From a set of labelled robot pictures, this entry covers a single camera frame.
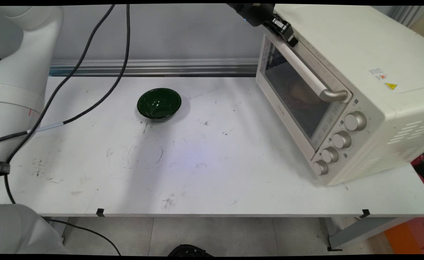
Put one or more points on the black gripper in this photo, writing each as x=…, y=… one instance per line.
x=255, y=14

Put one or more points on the black table edge clip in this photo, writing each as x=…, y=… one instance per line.
x=365, y=212
x=100, y=212

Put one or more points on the white label sticker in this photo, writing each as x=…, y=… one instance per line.
x=377, y=73

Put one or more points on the red equipment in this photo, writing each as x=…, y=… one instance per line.
x=423, y=177

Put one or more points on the yellow warning sticker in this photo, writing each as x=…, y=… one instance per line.
x=391, y=86

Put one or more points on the cream toaster oven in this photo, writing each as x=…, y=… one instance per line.
x=359, y=43

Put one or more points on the dark green bowl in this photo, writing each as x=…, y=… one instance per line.
x=159, y=104

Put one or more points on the orange box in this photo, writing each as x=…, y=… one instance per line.
x=406, y=236

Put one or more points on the silver oven knob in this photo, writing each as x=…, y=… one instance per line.
x=355, y=121
x=329, y=155
x=341, y=139
x=320, y=168

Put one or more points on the aluminium wall rail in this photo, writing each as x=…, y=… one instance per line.
x=161, y=66

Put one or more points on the black round floor object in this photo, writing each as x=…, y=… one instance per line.
x=190, y=251

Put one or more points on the grey table leg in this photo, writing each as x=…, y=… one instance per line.
x=363, y=229

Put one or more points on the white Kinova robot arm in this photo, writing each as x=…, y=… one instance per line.
x=17, y=72

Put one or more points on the red bowl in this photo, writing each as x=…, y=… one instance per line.
x=314, y=103

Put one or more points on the beige board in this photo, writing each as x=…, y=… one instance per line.
x=423, y=25

